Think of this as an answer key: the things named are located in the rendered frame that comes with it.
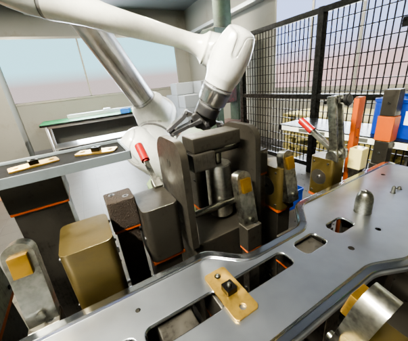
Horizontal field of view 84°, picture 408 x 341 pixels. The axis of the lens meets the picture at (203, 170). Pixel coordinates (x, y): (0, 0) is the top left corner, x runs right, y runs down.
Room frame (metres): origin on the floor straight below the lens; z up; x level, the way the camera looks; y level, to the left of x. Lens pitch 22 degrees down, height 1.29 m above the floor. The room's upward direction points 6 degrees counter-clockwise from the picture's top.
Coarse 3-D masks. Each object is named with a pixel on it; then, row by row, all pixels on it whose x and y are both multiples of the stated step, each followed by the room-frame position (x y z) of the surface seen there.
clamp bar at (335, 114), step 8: (336, 96) 0.58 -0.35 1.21; (344, 96) 0.56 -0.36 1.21; (352, 96) 0.56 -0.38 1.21; (328, 104) 0.59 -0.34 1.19; (336, 104) 0.58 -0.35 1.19; (344, 104) 0.56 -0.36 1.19; (328, 112) 0.59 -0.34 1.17; (336, 112) 0.57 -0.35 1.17; (328, 120) 0.59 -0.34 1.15; (336, 120) 0.57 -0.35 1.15; (328, 128) 0.58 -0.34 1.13; (336, 128) 0.57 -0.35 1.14; (336, 136) 0.56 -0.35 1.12; (336, 144) 0.56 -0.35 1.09; (344, 152) 0.57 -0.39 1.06
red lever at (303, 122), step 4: (300, 120) 0.67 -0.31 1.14; (304, 120) 0.66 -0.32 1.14; (300, 124) 0.67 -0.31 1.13; (304, 124) 0.66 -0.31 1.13; (308, 124) 0.65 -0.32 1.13; (304, 128) 0.66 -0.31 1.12; (308, 128) 0.65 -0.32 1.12; (312, 128) 0.64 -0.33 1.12; (308, 132) 0.65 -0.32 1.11; (312, 132) 0.64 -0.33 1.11; (316, 132) 0.63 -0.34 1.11; (316, 136) 0.62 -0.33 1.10; (320, 136) 0.62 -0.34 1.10; (320, 140) 0.61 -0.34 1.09; (324, 140) 0.60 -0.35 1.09; (324, 144) 0.60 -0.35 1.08; (328, 144) 0.59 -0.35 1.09; (328, 148) 0.59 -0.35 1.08; (340, 152) 0.57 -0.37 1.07
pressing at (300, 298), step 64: (320, 192) 0.48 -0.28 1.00; (384, 192) 0.45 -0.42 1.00; (192, 256) 0.31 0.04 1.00; (256, 256) 0.29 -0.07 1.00; (320, 256) 0.28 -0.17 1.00; (384, 256) 0.27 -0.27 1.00; (64, 320) 0.21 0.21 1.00; (128, 320) 0.21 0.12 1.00; (256, 320) 0.19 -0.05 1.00; (320, 320) 0.18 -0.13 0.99
